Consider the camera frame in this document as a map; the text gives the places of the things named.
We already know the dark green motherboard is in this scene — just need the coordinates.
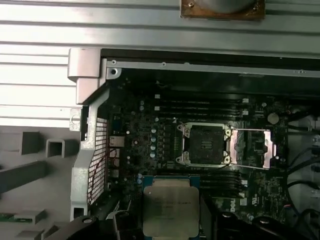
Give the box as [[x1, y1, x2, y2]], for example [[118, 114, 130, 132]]
[[107, 74, 291, 226]]

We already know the silver CPU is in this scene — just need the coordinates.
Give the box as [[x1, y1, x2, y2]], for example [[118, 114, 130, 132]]
[[141, 174, 201, 240]]

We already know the grey parts rack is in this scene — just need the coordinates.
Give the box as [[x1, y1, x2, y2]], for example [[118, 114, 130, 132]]
[[0, 124, 85, 240]]

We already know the green RAM stick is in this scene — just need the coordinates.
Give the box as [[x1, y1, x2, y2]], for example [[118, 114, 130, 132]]
[[0, 212, 17, 222]]

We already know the black open PC case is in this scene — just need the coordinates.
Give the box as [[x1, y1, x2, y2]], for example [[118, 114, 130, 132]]
[[67, 47, 320, 240]]

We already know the black wire bundle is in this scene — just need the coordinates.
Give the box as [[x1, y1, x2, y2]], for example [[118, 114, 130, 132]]
[[286, 180, 320, 222]]

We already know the black CPU socket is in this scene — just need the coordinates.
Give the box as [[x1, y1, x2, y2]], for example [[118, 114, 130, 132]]
[[176, 122, 232, 167]]

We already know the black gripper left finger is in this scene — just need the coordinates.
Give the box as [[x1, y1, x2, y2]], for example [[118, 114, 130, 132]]
[[43, 197, 144, 240]]

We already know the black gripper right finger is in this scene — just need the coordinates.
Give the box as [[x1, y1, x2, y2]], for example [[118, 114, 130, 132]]
[[200, 195, 296, 240]]

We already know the black RAM slot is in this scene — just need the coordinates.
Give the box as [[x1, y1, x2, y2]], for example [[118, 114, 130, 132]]
[[159, 171, 247, 178], [154, 94, 249, 106], [199, 188, 247, 198], [155, 111, 249, 117], [154, 105, 249, 112], [199, 182, 247, 189], [199, 177, 247, 184], [159, 116, 249, 122]]

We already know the metal socket cover frame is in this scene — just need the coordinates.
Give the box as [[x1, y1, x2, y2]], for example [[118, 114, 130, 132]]
[[228, 127, 278, 170]]

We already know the round coin cell battery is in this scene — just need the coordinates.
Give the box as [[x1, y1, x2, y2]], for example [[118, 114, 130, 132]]
[[267, 112, 280, 124]]

